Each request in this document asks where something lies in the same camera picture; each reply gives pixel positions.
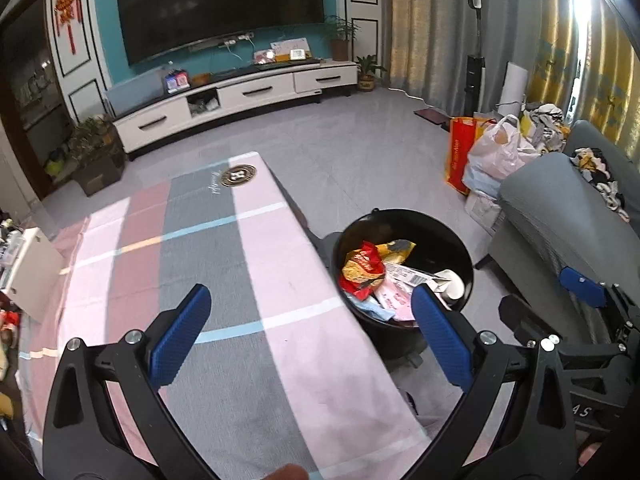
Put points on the yellow snack bag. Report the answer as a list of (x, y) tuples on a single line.
[(397, 250)]

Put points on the white board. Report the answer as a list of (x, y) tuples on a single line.
[(515, 87)]

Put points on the white television cabinet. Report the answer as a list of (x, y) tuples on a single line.
[(235, 97)]

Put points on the striped bedsheet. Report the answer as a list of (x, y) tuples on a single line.
[(200, 360)]

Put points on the black bucket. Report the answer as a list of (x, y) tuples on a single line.
[(400, 225)]

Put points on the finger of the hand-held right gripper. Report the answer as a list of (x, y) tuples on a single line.
[(522, 320), (582, 287)]

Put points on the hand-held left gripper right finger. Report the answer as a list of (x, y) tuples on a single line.
[(442, 335)]

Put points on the blue and white packet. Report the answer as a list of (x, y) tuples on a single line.
[(407, 272)]

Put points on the beige curtain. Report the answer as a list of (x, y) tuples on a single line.
[(435, 25)]

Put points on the tall potted plant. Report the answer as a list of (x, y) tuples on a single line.
[(341, 40)]

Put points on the white wooden box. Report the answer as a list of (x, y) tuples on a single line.
[(32, 275)]

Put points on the upright vacuum cleaner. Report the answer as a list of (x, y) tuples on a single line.
[(476, 85)]

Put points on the light blue packet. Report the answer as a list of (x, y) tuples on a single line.
[(372, 310)]

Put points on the blue and red boxes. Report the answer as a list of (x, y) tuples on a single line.
[(177, 82)]

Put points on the red knot wall decoration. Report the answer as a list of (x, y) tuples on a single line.
[(67, 5)]

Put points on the pile of clothes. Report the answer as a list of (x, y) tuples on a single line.
[(545, 125)]

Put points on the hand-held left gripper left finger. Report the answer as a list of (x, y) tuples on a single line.
[(182, 335)]

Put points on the grey flat panel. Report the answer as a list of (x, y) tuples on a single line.
[(135, 92)]

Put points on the red shopping bag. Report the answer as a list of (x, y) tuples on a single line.
[(460, 160)]

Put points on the small potted plant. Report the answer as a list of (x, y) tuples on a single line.
[(367, 77)]

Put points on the potted plant on dark stand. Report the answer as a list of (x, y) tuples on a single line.
[(95, 155)]

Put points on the grey sofa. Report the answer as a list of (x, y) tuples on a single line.
[(540, 210)]

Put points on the black television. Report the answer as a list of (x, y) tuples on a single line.
[(220, 5)]

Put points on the white desk calendar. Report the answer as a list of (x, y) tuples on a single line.
[(290, 49)]

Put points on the clothes on sofa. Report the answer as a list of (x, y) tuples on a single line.
[(597, 175)]

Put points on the pink wrapper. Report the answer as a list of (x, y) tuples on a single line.
[(395, 297)]

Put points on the photo frame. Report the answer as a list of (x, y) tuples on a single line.
[(262, 56)]

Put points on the white and blue paper cup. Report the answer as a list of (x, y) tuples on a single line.
[(450, 287)]

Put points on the brown floor mat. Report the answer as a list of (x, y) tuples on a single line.
[(432, 117)]

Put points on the red snack bag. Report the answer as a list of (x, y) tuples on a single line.
[(362, 267)]

